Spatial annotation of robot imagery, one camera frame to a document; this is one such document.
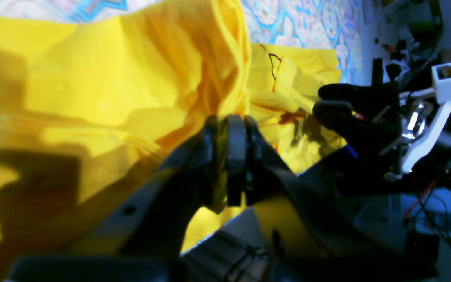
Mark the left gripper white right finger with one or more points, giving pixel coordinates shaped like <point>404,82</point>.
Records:
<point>323,225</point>

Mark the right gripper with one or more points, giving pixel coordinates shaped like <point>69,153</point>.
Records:
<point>402,136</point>

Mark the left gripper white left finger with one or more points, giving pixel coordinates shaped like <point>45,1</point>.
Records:
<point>142,239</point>

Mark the yellow T-shirt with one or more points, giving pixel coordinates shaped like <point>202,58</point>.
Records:
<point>89,111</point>

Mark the patterned blue pink tablecloth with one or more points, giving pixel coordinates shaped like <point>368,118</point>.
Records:
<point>312,24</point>

